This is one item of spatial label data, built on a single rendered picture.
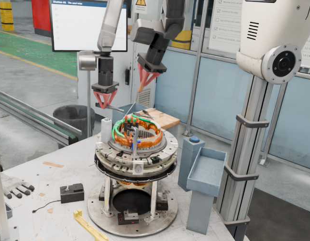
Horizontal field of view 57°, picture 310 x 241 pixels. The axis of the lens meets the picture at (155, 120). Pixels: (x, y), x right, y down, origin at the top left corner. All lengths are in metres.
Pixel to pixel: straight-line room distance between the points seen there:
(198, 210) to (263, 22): 0.72
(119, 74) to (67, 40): 1.54
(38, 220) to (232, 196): 0.83
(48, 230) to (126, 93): 2.46
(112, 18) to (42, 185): 0.81
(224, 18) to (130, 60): 1.10
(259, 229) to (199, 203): 1.45
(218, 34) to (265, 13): 2.21
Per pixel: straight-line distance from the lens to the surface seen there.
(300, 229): 2.71
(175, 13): 0.87
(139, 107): 1.59
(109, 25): 1.10
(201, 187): 1.00
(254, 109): 1.23
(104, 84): 1.10
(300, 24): 1.12
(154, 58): 0.96
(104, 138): 1.09
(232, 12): 3.25
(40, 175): 1.51
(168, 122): 1.38
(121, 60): 3.42
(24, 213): 1.31
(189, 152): 1.30
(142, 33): 0.91
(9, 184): 1.45
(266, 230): 2.56
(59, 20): 2.02
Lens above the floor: 1.61
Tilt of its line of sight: 23 degrees down
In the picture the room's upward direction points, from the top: 5 degrees clockwise
